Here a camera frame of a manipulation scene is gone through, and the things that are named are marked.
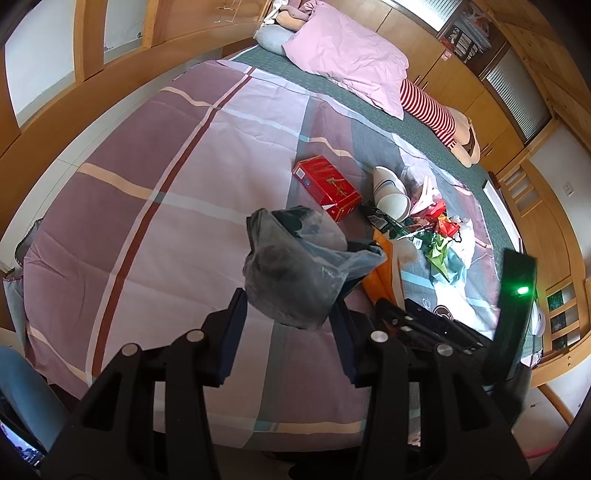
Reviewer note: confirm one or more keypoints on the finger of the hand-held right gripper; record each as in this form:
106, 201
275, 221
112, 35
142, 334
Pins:
415, 330
443, 325

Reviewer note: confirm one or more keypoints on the row of books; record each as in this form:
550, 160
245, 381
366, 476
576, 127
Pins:
464, 34

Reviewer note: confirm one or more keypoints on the pink plastic wrapper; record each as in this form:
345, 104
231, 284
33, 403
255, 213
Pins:
427, 196

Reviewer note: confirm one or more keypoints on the plaid bedsheet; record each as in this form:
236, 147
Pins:
138, 230

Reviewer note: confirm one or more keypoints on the pink pillow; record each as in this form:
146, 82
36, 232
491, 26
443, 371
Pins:
341, 50

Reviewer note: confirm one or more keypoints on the person's leg in jeans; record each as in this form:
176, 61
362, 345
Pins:
27, 392

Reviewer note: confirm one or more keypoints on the green bed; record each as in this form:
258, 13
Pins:
286, 69

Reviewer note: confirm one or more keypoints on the white tissue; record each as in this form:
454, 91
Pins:
465, 242

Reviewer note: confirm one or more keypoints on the frosted window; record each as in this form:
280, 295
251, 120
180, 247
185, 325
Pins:
519, 90
425, 9

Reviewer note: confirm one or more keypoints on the white flat board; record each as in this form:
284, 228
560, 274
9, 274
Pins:
501, 212

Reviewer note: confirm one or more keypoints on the white rounded device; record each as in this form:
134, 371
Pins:
539, 321

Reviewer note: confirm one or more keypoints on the red cardboard box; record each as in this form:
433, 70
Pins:
328, 184

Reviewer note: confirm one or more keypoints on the pale plush toy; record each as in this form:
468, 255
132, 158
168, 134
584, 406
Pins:
286, 16

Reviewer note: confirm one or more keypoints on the wooden shelf cabinet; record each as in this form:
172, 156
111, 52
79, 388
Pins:
554, 230

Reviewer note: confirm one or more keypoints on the light blue paper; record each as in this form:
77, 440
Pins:
455, 267

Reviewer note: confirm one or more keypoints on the blue-grey pillow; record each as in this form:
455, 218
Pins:
272, 39

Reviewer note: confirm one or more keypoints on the red wrapper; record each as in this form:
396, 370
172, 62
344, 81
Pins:
445, 226

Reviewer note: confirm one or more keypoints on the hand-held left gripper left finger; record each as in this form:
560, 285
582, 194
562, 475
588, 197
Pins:
233, 339

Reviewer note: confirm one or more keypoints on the black phone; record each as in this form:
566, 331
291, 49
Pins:
21, 443

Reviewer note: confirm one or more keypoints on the striped plush doll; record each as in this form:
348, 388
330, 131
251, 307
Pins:
429, 110

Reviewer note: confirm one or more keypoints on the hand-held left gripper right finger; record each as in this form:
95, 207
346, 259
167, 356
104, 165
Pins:
344, 341

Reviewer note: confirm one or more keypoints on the translucent plastic bag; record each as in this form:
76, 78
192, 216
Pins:
300, 267

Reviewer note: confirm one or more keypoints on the wooden panelled partition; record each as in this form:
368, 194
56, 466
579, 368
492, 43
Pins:
92, 78

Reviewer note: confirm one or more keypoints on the clear plastic wrapper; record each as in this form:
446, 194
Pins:
415, 177

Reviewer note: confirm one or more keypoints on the wooden wall cabinets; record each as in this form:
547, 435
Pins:
461, 92

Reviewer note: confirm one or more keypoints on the dark green snack packet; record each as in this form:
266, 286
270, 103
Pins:
388, 224

